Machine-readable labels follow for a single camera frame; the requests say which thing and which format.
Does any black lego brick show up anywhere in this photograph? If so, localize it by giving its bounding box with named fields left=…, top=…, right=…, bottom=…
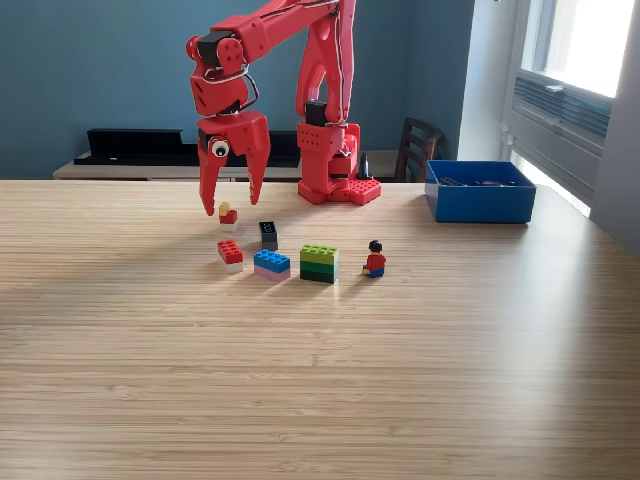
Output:
left=258, top=220, right=279, bottom=252

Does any yellow red white lego stack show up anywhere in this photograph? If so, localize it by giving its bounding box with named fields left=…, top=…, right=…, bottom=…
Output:
left=218, top=201, right=239, bottom=233

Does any green lego block stack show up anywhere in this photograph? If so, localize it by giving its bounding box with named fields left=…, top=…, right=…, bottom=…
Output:
left=299, top=243, right=340, bottom=285

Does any blue plastic bin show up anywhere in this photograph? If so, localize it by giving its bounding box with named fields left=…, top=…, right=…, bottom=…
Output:
left=424, top=159, right=538, bottom=225

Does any red and white lego stack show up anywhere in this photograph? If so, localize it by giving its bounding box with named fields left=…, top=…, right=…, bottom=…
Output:
left=216, top=239, right=245, bottom=274

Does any toy figure red shirt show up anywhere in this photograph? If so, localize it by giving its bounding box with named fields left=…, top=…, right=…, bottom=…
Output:
left=362, top=239, right=388, bottom=279

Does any dark wooden chair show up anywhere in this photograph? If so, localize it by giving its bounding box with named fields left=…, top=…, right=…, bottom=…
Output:
left=393, top=116, right=445, bottom=184

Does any blue and pink lego stack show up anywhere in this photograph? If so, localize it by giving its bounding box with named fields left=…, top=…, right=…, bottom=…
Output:
left=252, top=248, right=292, bottom=284

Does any pale wooden sideboard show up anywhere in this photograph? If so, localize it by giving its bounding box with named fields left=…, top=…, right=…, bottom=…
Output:
left=52, top=149, right=401, bottom=182

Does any black shelf tray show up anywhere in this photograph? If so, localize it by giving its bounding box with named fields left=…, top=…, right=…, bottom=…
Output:
left=73, top=128, right=302, bottom=168

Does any grey radiator vent unit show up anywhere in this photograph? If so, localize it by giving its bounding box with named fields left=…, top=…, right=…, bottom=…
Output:
left=508, top=69, right=614, bottom=201

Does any white window frame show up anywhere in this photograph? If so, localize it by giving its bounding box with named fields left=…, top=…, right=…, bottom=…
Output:
left=519, top=0, right=636, bottom=99

